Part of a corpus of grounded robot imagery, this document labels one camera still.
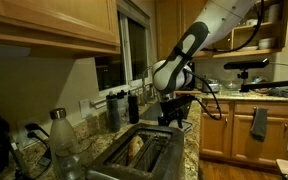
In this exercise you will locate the white wall outlet plate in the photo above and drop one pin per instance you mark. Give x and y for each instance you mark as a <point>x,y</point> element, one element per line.
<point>84,108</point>

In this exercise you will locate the grey hanging towel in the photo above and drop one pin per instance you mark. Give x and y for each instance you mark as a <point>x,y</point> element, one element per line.
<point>259,124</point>

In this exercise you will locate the black sports bottle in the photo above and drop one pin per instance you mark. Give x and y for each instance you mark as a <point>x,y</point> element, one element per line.
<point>133,108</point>

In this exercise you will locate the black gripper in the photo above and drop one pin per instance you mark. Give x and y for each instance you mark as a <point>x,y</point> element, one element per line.
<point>171,110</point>

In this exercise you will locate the clear glass bottle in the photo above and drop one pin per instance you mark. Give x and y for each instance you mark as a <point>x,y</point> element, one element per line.
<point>64,147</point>

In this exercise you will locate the lower wooden cabinet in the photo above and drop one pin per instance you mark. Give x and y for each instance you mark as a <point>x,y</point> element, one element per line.
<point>229,139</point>

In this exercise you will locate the wooden cabinet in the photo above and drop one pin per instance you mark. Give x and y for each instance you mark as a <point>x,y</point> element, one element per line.
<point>229,139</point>
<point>61,28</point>

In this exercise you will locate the upper wooden cabinet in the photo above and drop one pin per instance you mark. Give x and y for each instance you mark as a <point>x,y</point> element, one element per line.
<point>61,28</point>

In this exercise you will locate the stainless steel toaster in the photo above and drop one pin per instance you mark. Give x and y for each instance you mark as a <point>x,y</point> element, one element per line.
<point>160,158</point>

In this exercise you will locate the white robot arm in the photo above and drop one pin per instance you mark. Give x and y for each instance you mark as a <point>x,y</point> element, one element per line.
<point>216,20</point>

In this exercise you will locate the dark grey water bottle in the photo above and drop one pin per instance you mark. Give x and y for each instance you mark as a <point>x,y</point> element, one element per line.
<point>112,112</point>

